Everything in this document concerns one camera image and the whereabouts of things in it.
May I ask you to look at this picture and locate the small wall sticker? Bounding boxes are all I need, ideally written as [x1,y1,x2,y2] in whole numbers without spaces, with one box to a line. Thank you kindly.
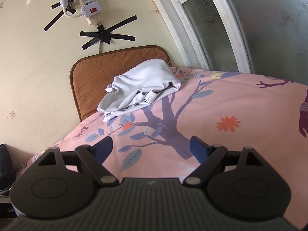
[9,111,16,119]

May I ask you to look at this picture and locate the brown perforated cushion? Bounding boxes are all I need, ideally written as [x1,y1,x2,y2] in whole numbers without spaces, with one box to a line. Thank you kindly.
[69,45,172,121]

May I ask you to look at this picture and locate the black tape cross lower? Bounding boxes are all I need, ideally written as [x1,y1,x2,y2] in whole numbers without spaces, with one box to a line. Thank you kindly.
[80,15,138,50]

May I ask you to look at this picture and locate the pink floral bedsheet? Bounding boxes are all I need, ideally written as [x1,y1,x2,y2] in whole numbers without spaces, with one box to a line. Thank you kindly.
[15,66,308,230]

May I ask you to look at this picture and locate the white window frame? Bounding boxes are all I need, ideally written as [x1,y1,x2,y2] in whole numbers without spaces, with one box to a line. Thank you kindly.
[153,0,307,84]

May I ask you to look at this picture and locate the white garment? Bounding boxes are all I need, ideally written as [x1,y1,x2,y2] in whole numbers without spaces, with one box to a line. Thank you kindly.
[97,59,181,122]

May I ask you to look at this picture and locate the white power strip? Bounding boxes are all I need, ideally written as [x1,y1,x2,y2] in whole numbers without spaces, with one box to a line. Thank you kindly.
[78,0,102,27]

